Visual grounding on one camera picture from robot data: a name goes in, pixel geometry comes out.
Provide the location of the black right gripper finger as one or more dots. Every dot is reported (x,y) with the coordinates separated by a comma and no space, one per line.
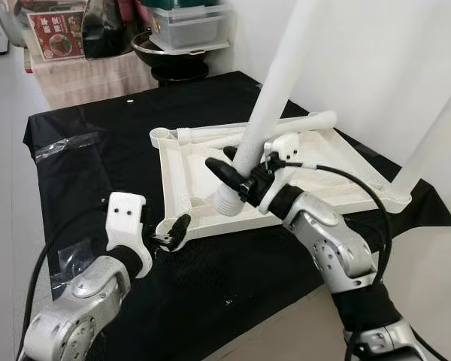
(227,174)
(231,153)

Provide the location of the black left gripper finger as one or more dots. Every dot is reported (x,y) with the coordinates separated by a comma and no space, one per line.
(173,228)

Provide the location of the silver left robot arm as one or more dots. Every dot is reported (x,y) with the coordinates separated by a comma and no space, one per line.
(83,308)

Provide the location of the white plastic table top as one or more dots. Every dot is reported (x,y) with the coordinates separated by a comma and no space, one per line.
(188,180)

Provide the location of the black tablecloth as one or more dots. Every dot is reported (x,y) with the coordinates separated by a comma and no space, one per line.
(210,286)

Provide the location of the black stool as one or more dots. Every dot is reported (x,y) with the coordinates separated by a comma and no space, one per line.
(180,74)

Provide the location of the clear plastic bag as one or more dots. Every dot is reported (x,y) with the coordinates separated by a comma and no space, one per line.
(64,145)

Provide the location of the green lid clear box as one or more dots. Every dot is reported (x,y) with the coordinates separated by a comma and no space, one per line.
(188,26)

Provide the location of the dark green bag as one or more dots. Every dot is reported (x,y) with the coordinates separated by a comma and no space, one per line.
(104,30)

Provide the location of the orange lid storage box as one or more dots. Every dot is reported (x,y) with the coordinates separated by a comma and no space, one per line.
(56,34)

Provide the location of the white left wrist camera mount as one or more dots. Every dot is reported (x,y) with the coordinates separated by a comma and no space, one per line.
(126,218)

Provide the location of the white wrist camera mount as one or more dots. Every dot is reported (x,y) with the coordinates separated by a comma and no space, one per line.
(286,147)
(126,218)

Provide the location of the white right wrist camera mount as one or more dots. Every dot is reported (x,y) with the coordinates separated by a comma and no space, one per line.
(286,147)

